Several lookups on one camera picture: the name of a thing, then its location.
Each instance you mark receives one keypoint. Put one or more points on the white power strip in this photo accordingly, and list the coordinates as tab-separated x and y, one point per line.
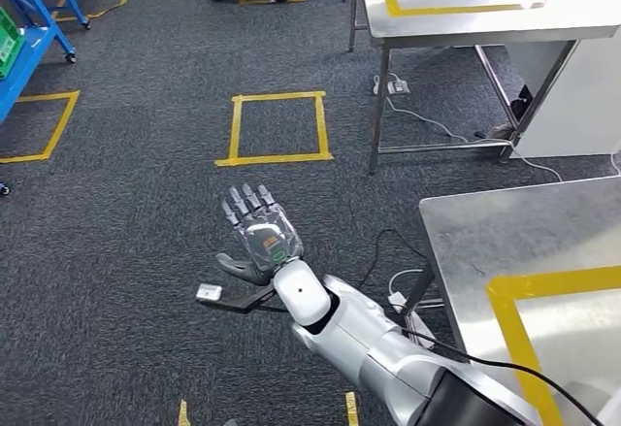
398	87
402	304

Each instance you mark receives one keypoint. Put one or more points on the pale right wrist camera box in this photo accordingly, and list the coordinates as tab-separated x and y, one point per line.
208	292

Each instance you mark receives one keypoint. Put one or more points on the steel workbench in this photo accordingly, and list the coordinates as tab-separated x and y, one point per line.
485	230
485	24

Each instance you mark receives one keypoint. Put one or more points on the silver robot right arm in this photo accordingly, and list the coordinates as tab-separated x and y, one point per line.
359	339

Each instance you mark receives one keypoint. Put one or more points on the green plastic crate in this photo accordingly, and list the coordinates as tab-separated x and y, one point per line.
10	44

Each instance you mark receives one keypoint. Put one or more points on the yellow bench tape frame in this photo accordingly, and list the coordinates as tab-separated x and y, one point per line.
514	327

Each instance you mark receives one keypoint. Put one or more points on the white cabinet panel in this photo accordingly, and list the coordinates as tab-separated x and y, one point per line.
582	101

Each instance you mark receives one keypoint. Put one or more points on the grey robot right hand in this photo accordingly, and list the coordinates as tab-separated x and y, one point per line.
266	236

